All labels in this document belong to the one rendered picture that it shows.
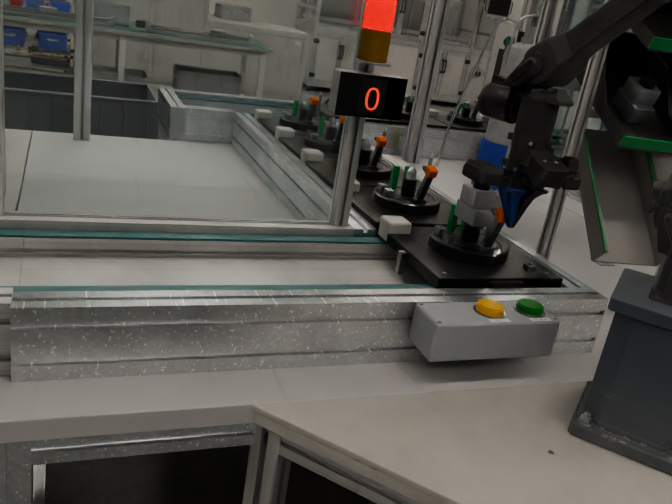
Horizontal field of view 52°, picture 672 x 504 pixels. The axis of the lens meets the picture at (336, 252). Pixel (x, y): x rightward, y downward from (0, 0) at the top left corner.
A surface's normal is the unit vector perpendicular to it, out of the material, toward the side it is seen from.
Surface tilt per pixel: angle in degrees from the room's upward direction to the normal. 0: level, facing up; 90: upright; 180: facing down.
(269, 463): 90
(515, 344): 90
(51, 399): 0
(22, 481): 90
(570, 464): 0
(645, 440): 90
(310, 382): 0
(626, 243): 45
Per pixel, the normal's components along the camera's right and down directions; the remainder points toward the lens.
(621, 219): 0.23, -0.39
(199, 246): 0.33, 0.38
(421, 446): 0.15, -0.92
